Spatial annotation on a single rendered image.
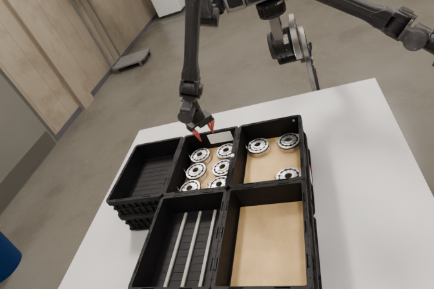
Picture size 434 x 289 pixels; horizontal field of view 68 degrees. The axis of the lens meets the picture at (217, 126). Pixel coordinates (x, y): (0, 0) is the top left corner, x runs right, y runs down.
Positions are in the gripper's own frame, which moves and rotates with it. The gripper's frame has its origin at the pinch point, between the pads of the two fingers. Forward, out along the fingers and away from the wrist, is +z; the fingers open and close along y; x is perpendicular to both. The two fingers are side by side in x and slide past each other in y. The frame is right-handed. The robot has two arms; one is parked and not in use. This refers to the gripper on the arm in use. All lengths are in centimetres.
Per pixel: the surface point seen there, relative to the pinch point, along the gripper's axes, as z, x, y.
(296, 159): 23.3, -21.5, 25.5
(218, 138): 18.2, 16.9, 10.5
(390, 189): 36, -53, 42
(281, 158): 23.4, -15.3, 22.1
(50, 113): 78, 365, -75
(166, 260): 23, -19, -42
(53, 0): -34, 472, 20
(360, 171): 36, -38, 44
